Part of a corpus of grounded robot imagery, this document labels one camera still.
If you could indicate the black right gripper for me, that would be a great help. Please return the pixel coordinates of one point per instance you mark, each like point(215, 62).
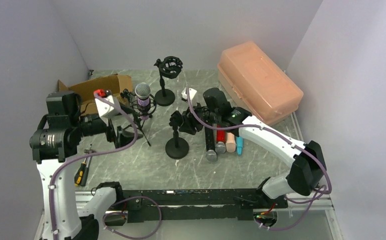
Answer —
point(192, 117)

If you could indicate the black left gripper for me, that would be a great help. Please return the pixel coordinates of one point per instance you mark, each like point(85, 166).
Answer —
point(112, 133)

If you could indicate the black tripod shock-mount stand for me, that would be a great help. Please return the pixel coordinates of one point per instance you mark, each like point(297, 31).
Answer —
point(132, 101)

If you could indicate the black round-base clip stand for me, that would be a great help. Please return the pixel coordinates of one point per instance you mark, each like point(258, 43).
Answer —
point(177, 147)

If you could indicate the red glitter microphone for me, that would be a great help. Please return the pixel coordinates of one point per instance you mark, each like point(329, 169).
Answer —
point(220, 146)

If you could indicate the purple glitter microphone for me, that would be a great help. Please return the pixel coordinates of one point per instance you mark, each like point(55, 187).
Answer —
point(142, 92)

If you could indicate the black glitter microphone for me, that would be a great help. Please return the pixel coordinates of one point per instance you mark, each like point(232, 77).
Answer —
point(211, 154)

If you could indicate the brown cardboard box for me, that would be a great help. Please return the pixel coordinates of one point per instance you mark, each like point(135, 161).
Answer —
point(116, 83)

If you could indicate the pink peach microphone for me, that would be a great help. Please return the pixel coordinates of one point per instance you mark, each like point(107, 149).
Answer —
point(230, 143)

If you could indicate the blue microphone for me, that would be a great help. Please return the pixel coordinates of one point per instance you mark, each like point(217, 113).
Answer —
point(240, 145)

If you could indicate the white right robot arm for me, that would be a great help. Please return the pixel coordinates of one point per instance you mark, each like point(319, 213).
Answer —
point(307, 170)

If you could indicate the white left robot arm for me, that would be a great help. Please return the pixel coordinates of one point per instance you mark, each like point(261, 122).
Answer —
point(54, 149)

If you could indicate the orange translucent plastic bin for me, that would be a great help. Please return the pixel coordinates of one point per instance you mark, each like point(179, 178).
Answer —
point(254, 82)

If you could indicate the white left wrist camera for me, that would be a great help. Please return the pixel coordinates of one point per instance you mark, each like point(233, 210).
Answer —
point(105, 103)

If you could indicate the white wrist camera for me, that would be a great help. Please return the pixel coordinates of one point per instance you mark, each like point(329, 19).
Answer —
point(192, 94)
point(105, 103)

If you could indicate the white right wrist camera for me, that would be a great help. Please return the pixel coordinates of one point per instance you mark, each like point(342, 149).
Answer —
point(192, 94)

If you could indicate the yellow-handled screwdriver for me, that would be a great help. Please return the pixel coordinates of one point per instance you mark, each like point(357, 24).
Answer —
point(81, 176)

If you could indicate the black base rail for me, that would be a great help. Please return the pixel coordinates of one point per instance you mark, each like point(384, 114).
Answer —
point(194, 204)

